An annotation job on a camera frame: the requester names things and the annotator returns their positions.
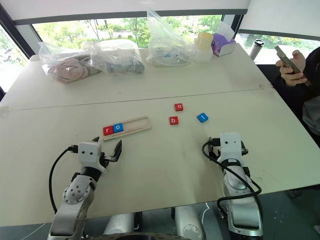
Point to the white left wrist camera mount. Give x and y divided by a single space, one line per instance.
88 155

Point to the wide white roller blind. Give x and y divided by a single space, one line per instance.
125 7

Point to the silver robot leg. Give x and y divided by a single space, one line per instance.
188 222
120 223

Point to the silver thermos black lid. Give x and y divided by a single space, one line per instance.
256 50

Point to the pink cloth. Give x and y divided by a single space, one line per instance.
67 70

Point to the red letter tile b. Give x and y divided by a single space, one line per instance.
173 121

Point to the clear bag with pink cloth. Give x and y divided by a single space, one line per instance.
50 55

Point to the person in dark clothing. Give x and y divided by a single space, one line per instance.
287 97

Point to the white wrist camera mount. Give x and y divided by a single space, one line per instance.
88 155
231 145

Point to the black chair base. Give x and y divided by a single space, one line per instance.
295 193

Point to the translucent container yellow lid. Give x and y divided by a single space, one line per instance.
203 42

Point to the tall clear plastic bag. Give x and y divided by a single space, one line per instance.
160 32

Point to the person's right forearm dark sleeve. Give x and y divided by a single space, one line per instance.
312 65

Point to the white plastic items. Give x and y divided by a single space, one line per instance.
165 58

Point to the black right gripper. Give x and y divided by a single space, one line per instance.
244 151

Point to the red letter tile r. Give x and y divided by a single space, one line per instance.
108 130

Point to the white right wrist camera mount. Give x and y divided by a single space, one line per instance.
231 145

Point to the silver right robot leg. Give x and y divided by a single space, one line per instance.
188 222

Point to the blue letter tile o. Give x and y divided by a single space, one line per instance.
118 128

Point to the silver left robot leg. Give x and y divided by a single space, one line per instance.
120 223

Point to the person's right hand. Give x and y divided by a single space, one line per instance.
298 60

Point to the narrow white roller blind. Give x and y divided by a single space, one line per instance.
282 15

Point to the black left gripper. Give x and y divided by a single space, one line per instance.
106 159

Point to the smartphone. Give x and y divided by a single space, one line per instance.
281 53

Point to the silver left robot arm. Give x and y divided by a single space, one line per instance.
75 192

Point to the blue letter tile t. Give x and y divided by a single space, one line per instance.
202 117

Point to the grey soft item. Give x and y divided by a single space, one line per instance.
125 67

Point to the clear bag with grey item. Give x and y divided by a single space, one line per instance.
112 50

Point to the wooden letter tray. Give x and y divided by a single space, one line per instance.
140 122

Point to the purple tissue box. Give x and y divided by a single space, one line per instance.
221 46

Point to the red letter tile o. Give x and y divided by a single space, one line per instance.
179 107

